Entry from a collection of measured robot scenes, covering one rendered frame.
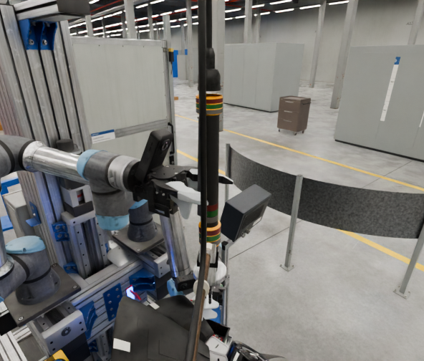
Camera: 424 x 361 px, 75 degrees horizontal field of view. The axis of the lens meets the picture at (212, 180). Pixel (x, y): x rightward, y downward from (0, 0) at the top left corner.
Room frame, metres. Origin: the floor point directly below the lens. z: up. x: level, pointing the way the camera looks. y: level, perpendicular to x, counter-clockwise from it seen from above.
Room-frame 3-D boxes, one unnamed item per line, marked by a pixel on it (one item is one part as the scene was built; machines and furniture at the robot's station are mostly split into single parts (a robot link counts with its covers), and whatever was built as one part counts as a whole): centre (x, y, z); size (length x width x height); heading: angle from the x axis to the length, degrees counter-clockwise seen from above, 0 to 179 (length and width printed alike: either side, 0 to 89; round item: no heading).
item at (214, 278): (0.45, 0.01, 1.50); 0.09 x 0.07 x 0.10; 175
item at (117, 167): (0.56, 0.18, 1.64); 0.08 x 0.05 x 0.08; 150
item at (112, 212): (0.61, 0.24, 1.54); 0.11 x 0.08 x 0.11; 168
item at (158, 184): (0.46, 0.08, 1.66); 0.09 x 0.05 x 0.02; 38
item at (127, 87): (2.34, 0.77, 1.10); 1.21 x 0.06 x 2.20; 140
